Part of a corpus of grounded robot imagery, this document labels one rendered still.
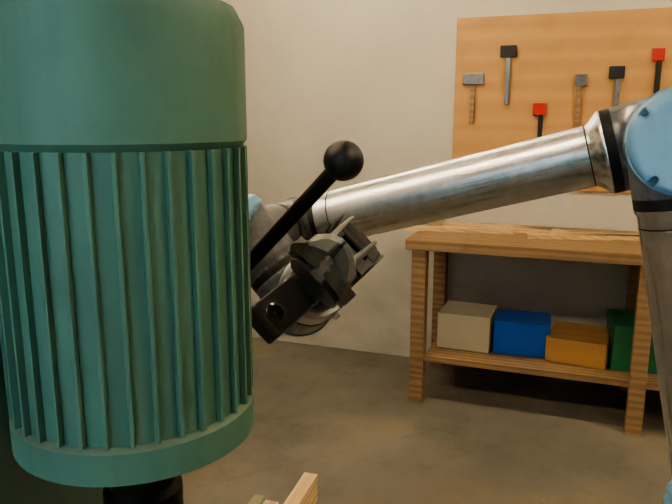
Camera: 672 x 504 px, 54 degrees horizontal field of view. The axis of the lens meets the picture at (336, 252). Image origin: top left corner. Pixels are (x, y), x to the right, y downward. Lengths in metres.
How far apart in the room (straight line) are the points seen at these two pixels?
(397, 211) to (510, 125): 2.75
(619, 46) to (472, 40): 0.73
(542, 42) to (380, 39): 0.88
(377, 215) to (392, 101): 2.87
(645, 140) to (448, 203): 0.31
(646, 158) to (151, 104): 0.55
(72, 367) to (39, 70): 0.18
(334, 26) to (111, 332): 3.63
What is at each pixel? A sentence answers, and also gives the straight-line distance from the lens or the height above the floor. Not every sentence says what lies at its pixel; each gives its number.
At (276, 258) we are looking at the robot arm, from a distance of 0.93.
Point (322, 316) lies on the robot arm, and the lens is 0.85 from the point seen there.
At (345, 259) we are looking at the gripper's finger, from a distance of 0.66.
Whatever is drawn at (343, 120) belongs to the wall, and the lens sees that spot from 3.94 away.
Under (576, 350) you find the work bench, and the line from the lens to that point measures 3.41.
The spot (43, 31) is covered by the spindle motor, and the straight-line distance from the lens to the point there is 0.42.
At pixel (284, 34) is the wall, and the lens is 4.11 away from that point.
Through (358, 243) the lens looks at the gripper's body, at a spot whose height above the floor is 1.29.
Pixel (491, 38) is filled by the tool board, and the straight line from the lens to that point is 3.74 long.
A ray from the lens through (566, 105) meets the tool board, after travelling 3.69.
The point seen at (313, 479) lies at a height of 0.94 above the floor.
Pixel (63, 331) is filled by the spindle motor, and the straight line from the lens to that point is 0.44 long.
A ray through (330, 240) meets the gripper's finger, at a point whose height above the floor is 1.31.
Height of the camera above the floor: 1.43
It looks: 12 degrees down
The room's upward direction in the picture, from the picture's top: straight up
